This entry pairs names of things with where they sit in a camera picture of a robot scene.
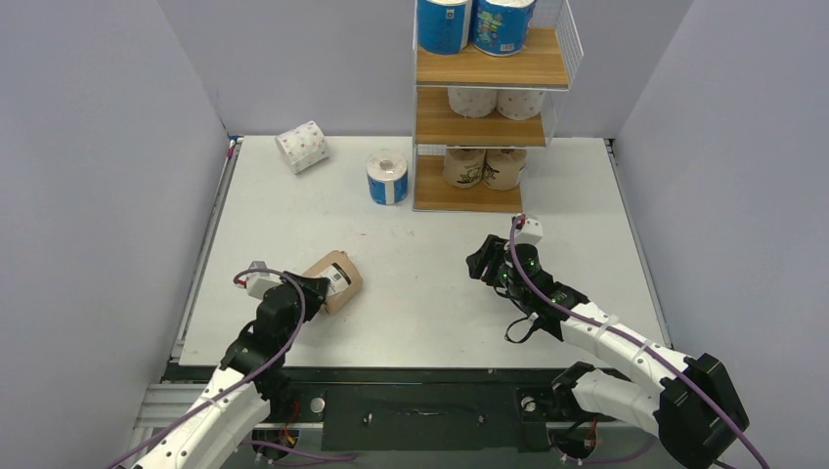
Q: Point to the blue roll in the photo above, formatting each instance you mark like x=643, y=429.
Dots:
x=443, y=25
x=500, y=27
x=388, y=176

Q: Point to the blue roll back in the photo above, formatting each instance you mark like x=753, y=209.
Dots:
x=388, y=176

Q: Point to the white wire wooden shelf rack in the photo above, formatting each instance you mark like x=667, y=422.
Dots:
x=549, y=62

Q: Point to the brown roll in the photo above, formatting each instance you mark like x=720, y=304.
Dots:
x=345, y=280
x=463, y=168
x=503, y=168

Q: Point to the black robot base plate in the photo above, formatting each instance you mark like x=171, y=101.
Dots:
x=376, y=409

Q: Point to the white floral roll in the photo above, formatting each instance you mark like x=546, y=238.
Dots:
x=520, y=104
x=303, y=146
x=472, y=102

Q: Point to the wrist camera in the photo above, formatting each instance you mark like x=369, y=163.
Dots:
x=527, y=230
x=257, y=283

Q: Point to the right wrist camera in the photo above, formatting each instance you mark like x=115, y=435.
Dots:
x=527, y=230

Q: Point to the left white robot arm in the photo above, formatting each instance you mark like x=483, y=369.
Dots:
x=247, y=381

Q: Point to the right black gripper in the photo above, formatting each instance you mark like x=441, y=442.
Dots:
x=488, y=258

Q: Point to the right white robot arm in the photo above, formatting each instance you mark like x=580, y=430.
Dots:
x=689, y=404

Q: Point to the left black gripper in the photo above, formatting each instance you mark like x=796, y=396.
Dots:
x=314, y=292

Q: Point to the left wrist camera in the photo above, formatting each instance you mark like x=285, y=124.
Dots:
x=257, y=283

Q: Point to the blue roll front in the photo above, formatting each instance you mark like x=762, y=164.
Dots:
x=443, y=25

